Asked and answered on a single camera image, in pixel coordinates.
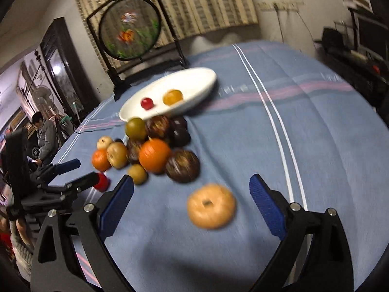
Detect tan pear fruit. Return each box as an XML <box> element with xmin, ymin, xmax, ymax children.
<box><xmin>106</xmin><ymin>142</ymin><xmax>128</xmax><ymax>169</ymax></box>

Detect large dark brown fruit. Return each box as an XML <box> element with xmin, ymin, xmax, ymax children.
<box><xmin>165</xmin><ymin>149</ymin><xmax>200</xmax><ymax>183</ymax></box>

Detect dark brown small fruit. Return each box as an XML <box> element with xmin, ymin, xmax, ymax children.
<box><xmin>127</xmin><ymin>140</ymin><xmax>143</xmax><ymax>164</ymax></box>

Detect blue striped tablecloth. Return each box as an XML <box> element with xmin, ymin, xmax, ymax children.
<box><xmin>48</xmin><ymin>40</ymin><xmax>389</xmax><ymax>292</ymax></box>

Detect operator left hand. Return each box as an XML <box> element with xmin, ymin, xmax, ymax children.
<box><xmin>9</xmin><ymin>219</ymin><xmax>34</xmax><ymax>250</ymax></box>

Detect white oval plate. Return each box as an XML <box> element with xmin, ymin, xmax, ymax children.
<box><xmin>119</xmin><ymin>67</ymin><xmax>217</xmax><ymax>121</ymax></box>

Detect small red tomato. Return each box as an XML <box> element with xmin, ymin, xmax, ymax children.
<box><xmin>141</xmin><ymin>98</ymin><xmax>154</xmax><ymax>110</ymax></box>

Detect beige checked curtain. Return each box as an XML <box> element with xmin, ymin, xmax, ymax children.
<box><xmin>69</xmin><ymin>0</ymin><xmax>259</xmax><ymax>71</ymax></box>

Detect tan round pear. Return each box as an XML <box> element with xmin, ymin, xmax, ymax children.
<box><xmin>186</xmin><ymin>184</ymin><xmax>237</xmax><ymax>229</ymax></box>

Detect green yellow apple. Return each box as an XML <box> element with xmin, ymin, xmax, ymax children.
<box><xmin>125</xmin><ymin>117</ymin><xmax>147</xmax><ymax>141</ymax></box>

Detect black desk shelf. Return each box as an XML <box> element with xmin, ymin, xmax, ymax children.
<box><xmin>315</xmin><ymin>27</ymin><xmax>388</xmax><ymax>123</ymax></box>

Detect large orange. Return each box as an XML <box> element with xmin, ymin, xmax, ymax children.
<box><xmin>139</xmin><ymin>138</ymin><xmax>171</xmax><ymax>174</ymax></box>

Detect small orange tangerine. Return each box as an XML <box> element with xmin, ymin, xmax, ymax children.
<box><xmin>91</xmin><ymin>148</ymin><xmax>111</xmax><ymax>172</ymax></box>

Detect dark wooden framed door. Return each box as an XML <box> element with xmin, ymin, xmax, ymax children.
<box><xmin>40</xmin><ymin>17</ymin><xmax>99</xmax><ymax>119</ymax></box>

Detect seated person in grey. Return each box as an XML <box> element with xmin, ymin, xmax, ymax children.
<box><xmin>31</xmin><ymin>111</ymin><xmax>59</xmax><ymax>167</ymax></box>

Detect computer monitor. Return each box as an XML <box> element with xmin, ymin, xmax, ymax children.
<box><xmin>348</xmin><ymin>7</ymin><xmax>388</xmax><ymax>62</ymax></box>

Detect dark purple plum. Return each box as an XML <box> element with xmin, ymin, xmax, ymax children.
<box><xmin>169</xmin><ymin>116</ymin><xmax>187</xmax><ymax>130</ymax></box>
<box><xmin>169</xmin><ymin>128</ymin><xmax>191</xmax><ymax>148</ymax></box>

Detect yellow orange tomato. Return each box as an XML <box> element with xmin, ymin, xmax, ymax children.
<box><xmin>163</xmin><ymin>89</ymin><xmax>183</xmax><ymax>106</ymax></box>

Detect small pale apple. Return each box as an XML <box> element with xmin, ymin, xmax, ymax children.
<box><xmin>96</xmin><ymin>136</ymin><xmax>113</xmax><ymax>150</ymax></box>

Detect small yellow green fruit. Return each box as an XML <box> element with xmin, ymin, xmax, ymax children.
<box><xmin>127</xmin><ymin>164</ymin><xmax>148</xmax><ymax>185</ymax></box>

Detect brown speckled fruit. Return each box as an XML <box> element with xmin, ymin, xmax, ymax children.
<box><xmin>146</xmin><ymin>115</ymin><xmax>170</xmax><ymax>139</ymax></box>

